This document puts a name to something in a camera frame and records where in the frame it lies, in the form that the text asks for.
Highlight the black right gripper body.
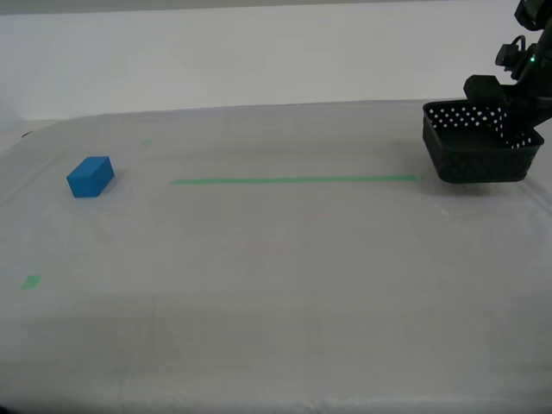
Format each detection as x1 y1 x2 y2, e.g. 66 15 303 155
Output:
502 26 552 103

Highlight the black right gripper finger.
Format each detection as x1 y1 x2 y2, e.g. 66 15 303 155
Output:
462 74 525 120
526 97 552 131

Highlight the black perforated plastic basket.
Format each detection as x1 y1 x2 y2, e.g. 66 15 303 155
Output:
421 98 546 185

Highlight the blue rectangular block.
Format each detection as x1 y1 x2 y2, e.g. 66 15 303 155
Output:
66 155 116 199

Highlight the long green tape strip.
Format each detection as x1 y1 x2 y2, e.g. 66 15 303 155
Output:
171 174 419 186

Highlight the white woven table cover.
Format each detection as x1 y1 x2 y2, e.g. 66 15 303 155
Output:
0 95 552 414

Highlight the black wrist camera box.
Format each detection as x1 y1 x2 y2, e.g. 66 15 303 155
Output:
494 35 527 68

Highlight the beige wall trim board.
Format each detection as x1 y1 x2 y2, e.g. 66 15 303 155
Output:
0 0 517 17

